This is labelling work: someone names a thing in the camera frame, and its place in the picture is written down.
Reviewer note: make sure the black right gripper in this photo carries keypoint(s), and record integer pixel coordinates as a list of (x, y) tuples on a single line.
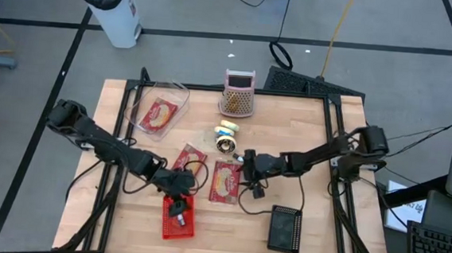
[(265, 165)]

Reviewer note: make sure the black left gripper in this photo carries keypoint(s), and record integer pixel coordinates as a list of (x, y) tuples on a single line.
[(176, 183)]

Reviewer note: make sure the small dropper bottle white cap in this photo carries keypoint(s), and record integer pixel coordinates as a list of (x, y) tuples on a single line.
[(181, 220), (238, 158)]

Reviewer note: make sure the red snack packet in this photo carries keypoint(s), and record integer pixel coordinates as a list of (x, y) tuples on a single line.
[(188, 153), (225, 182), (159, 116)]

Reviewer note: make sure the chocolate frosted white toy donut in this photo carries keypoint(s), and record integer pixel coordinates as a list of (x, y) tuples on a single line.
[(220, 146)]

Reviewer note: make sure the orange yellow toy donut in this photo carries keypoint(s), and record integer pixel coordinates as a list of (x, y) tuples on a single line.
[(230, 124)]

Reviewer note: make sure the black plastic mesh basket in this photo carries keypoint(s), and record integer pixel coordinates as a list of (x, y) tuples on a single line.
[(284, 230)]

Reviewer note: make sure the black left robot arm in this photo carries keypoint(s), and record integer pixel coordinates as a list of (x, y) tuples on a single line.
[(101, 139)]

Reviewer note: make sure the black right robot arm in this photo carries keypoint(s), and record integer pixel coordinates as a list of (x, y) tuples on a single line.
[(319, 155)]

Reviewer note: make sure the red plastic mesh basket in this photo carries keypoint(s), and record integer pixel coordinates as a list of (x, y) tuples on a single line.
[(169, 230)]

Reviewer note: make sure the black mesh crate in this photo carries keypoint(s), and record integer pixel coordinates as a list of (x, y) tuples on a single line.
[(312, 84)]

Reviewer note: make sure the clear plastic container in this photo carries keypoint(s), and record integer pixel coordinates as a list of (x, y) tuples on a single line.
[(148, 91)]

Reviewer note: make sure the white paper sheet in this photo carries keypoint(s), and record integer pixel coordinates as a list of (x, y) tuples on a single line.
[(403, 214)]

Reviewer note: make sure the dark green box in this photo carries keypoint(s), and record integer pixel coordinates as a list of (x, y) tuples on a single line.
[(447, 214)]

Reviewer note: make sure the white bin with black band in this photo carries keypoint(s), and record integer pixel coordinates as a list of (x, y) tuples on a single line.
[(110, 11)]

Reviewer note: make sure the black aluminium table frame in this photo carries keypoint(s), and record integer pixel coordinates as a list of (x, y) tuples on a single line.
[(228, 89)]

